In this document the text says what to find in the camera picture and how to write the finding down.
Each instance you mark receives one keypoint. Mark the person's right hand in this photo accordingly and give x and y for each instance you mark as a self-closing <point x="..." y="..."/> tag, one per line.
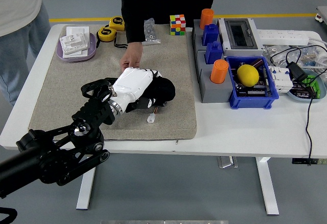
<point x="131" y="59"/>

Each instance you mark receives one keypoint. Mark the grey distribution box with window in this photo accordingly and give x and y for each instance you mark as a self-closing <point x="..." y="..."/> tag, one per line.
<point x="238" y="33"/>

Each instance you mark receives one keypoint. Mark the flat white switch plate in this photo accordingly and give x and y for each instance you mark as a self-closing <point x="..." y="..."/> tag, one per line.
<point x="76" y="29"/>

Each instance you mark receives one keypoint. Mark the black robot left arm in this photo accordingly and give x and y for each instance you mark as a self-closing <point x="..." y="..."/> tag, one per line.
<point x="51" y="160"/>

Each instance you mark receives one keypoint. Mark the table control panel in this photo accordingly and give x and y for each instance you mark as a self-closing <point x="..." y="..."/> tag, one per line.
<point x="300" y="161"/>

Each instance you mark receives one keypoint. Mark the white table leg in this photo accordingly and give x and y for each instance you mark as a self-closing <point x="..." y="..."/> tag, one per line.
<point x="84" y="196"/>
<point x="269" y="196"/>

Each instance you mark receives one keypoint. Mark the orange cylinder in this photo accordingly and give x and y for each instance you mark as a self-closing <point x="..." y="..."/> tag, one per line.
<point x="207" y="18"/>
<point x="219" y="71"/>

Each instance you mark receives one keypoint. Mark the brown cylindrical capacitor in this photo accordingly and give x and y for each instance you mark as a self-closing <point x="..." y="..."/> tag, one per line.
<point x="256" y="63"/>

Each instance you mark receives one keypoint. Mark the purple dish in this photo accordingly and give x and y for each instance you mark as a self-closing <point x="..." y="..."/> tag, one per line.
<point x="93" y="50"/>

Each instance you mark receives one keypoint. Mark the grey block holder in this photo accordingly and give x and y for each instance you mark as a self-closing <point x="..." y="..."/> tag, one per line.
<point x="214" y="93"/>
<point x="196" y="37"/>

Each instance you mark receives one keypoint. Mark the white switch plate stack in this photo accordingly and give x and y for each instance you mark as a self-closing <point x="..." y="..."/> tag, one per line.
<point x="74" y="43"/>

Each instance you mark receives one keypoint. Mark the blue plastic bin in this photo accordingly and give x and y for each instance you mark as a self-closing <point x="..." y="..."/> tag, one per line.
<point x="253" y="102"/>

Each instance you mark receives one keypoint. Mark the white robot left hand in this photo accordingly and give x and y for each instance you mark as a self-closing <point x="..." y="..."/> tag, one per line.
<point x="132" y="83"/>

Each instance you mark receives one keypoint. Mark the grey-brown mat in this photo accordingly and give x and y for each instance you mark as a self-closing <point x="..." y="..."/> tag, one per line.
<point x="76" y="68"/>

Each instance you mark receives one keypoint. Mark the clear bags of small parts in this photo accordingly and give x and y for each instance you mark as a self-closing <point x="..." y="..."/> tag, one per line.
<point x="278" y="52"/>

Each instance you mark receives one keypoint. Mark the dark circuit boards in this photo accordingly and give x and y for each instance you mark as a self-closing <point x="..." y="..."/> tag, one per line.
<point x="255" y="91"/>

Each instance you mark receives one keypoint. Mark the metal bracket under table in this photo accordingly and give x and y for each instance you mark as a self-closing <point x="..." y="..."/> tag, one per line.
<point x="227" y="162"/>

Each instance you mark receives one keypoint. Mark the yellow lemon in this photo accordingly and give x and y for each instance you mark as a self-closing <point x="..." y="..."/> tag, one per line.
<point x="247" y="75"/>

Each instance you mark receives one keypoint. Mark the white power strip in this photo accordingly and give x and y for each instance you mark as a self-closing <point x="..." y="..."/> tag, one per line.
<point x="281" y="36"/>

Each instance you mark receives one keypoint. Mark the black rag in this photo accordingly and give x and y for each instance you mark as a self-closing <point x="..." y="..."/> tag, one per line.
<point x="166" y="91"/>

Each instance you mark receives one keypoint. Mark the blue block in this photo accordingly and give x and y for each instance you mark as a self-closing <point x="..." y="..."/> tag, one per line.
<point x="210" y="34"/>
<point x="214" y="53"/>

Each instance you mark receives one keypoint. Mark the green terminal blocks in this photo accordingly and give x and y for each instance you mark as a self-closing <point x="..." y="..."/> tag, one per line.
<point x="315" y="86"/>

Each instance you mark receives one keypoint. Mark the colourful puzzle cube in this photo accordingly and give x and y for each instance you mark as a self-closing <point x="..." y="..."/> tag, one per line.
<point x="177" y="25"/>

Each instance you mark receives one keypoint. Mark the clear bag of screws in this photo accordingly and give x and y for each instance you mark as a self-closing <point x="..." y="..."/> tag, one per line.
<point x="151" y="33"/>

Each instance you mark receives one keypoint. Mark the white circuit breaker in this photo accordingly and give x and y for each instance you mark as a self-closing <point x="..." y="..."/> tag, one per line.
<point x="281" y="79"/>

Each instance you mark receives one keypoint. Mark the black power adapter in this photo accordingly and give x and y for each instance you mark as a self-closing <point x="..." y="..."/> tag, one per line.
<point x="297" y="71"/>

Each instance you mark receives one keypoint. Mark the person's right forearm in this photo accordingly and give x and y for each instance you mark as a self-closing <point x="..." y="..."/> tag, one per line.
<point x="134" y="29"/>

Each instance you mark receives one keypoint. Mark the light blue dish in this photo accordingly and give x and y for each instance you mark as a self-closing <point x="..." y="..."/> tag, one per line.
<point x="322" y="88"/>

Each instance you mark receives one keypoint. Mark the white cart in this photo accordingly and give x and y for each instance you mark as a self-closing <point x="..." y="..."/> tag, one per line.
<point x="322" y="14"/>

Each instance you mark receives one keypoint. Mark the dark terminal board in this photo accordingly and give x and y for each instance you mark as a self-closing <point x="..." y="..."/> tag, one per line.
<point x="301" y="92"/>

